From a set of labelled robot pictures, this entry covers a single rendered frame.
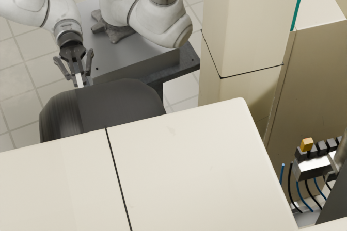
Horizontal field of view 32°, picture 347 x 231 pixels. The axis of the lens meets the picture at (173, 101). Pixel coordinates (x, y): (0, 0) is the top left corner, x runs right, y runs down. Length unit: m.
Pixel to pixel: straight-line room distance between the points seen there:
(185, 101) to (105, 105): 1.79
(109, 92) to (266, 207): 0.64
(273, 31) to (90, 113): 0.48
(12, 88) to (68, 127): 1.97
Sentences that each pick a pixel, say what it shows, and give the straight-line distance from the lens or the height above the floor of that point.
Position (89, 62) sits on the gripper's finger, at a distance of 1.86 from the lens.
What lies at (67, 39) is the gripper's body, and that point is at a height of 1.16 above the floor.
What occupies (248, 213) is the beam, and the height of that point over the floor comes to 1.78.
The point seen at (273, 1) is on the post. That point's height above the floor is 1.84.
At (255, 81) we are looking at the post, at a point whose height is 1.62.
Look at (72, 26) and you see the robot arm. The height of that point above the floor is 1.15.
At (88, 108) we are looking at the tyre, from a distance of 1.38.
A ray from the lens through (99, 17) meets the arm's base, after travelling 2.45.
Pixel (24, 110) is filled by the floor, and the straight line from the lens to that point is 3.21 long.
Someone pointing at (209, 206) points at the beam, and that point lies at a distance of 0.89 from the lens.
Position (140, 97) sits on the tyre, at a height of 1.45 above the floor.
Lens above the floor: 2.59
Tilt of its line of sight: 55 degrees down
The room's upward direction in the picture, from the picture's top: straight up
